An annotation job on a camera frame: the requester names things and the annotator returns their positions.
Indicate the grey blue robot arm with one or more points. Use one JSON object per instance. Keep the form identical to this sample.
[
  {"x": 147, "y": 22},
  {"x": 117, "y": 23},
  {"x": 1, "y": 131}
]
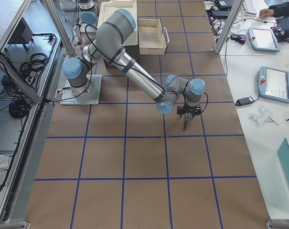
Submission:
[
  {"x": 76, "y": 68},
  {"x": 89, "y": 11}
]

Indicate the light wooden drawer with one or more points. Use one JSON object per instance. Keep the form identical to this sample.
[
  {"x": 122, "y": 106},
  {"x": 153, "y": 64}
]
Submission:
[{"x": 153, "y": 37}]

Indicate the clear plastic bracket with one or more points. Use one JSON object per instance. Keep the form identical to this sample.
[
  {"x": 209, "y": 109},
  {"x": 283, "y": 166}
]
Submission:
[{"x": 264, "y": 116}]

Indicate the person's dark sleeved forearm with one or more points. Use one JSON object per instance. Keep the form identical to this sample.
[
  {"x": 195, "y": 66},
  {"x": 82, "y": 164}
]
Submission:
[{"x": 280, "y": 10}]

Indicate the white brown drawer cabinet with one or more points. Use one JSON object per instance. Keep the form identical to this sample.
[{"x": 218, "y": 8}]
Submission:
[{"x": 117, "y": 28}]

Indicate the small black charger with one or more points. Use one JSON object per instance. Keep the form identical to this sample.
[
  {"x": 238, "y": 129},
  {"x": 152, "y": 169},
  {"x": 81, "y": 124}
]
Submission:
[{"x": 239, "y": 38}]

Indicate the white keyboard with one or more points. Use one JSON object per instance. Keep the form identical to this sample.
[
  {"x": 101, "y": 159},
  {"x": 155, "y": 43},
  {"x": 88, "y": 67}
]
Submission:
[{"x": 249, "y": 8}]

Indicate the black power adapter brick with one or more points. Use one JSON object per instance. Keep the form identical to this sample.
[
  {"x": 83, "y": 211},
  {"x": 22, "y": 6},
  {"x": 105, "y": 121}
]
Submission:
[{"x": 244, "y": 101}]

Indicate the aluminium frame post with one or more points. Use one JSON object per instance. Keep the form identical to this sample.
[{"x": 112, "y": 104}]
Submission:
[{"x": 228, "y": 25}]

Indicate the grey orange handled scissors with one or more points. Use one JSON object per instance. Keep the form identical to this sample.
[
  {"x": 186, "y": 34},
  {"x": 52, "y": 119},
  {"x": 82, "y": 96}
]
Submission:
[{"x": 186, "y": 120}]

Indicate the upper teach pendant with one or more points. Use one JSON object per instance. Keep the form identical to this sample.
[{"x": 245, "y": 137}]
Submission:
[{"x": 263, "y": 40}]

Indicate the teach pendant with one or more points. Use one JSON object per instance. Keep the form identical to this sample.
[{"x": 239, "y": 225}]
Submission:
[
  {"x": 263, "y": 40},
  {"x": 273, "y": 84}
]

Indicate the lower teach pendant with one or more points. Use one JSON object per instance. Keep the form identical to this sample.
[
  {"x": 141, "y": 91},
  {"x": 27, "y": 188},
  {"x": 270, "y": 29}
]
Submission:
[{"x": 273, "y": 84}]

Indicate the person's hand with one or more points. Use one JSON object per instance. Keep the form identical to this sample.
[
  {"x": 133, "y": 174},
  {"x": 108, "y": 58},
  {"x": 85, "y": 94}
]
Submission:
[{"x": 264, "y": 13}]

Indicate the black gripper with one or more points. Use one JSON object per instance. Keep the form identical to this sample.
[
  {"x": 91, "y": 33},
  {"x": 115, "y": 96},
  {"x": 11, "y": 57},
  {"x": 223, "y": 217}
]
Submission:
[{"x": 188, "y": 113}]

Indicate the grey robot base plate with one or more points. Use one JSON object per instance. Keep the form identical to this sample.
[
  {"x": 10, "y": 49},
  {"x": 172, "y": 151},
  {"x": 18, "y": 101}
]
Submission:
[{"x": 88, "y": 94}]

